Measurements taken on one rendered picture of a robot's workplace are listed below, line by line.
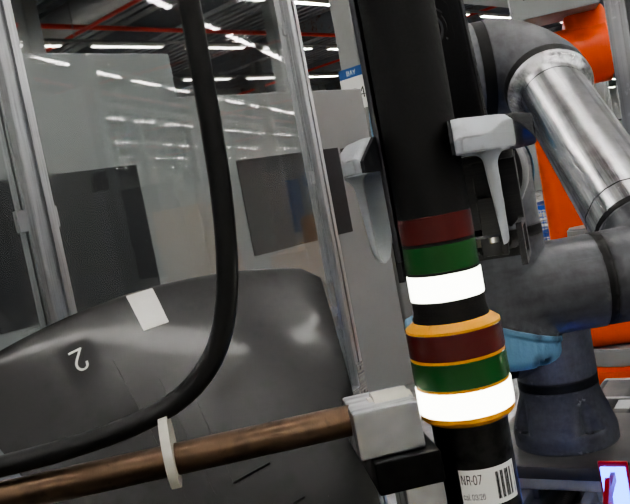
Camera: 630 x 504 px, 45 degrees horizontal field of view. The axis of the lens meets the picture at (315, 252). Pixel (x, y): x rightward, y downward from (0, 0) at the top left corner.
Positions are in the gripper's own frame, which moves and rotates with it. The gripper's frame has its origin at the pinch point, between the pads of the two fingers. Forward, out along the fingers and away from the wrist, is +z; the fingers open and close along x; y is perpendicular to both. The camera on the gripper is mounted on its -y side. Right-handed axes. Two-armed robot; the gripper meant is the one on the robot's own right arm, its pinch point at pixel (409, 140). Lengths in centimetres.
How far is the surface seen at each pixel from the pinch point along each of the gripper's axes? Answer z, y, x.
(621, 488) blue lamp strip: -35.6, 31.2, -6.5
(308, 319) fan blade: -11.2, 8.9, 10.1
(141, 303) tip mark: -8.2, 6.0, 19.6
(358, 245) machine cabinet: -451, 36, 125
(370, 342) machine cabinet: -447, 100, 128
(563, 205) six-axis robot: -417, 30, -5
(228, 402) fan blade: -4.3, 11.7, 13.0
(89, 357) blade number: -4.3, 8.2, 21.2
